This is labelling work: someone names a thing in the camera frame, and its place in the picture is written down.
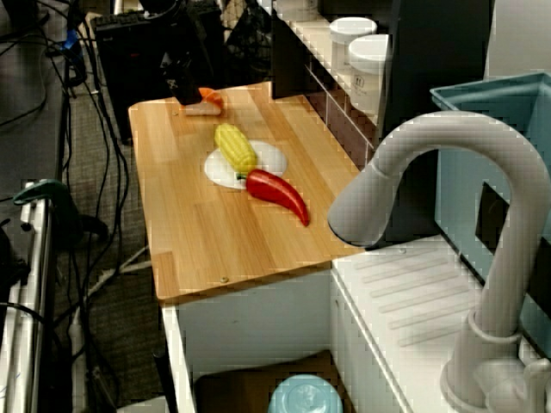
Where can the yellow toy corn cob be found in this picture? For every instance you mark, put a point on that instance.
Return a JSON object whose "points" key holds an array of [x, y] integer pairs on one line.
{"points": [[237, 148]]}

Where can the aluminium frame rails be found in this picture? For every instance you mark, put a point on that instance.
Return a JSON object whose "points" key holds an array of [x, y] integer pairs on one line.
{"points": [[34, 258]]}

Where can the white round plate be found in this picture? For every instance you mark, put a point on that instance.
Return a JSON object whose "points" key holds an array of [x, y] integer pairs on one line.
{"points": [[271, 161]]}

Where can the black computer tower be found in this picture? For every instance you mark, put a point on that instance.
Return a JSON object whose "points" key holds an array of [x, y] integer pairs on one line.
{"points": [[129, 77]]}

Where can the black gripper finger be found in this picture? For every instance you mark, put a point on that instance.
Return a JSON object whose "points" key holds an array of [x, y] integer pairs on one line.
{"points": [[185, 86]]}

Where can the grey toy kitchen faucet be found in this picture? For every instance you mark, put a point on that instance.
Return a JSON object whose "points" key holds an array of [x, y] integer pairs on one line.
{"points": [[473, 133]]}

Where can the dark tiled backsplash panel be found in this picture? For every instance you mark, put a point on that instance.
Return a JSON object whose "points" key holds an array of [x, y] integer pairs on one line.
{"points": [[344, 125]]}

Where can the light blue bowl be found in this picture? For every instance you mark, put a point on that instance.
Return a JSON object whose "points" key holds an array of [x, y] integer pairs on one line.
{"points": [[301, 396]]}

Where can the green clamp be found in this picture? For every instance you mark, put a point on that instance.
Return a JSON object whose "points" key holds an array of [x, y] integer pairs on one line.
{"points": [[47, 187]]}

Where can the toy salmon sushi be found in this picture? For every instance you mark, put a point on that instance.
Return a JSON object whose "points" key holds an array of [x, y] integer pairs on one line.
{"points": [[206, 109]]}

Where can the red toy chili pepper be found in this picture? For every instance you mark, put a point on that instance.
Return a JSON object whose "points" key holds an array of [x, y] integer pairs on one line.
{"points": [[275, 191]]}

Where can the white lidded plastic jar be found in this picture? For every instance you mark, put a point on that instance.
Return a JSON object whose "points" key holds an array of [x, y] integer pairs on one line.
{"points": [[344, 43], [366, 73]]}

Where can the blue tape piece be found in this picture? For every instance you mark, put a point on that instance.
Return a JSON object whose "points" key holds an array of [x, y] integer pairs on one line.
{"points": [[71, 38]]}

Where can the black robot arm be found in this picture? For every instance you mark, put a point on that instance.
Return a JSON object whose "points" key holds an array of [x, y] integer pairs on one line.
{"points": [[168, 21]]}

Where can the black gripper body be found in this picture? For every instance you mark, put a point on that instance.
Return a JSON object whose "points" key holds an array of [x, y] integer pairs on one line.
{"points": [[178, 58]]}

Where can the dark kitchen frame post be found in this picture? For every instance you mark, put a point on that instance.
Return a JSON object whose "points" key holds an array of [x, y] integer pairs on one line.
{"points": [[430, 64], [288, 64]]}

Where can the white toy kitchen sink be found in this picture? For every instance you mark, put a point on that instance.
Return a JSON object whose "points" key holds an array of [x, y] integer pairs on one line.
{"points": [[258, 318]]}

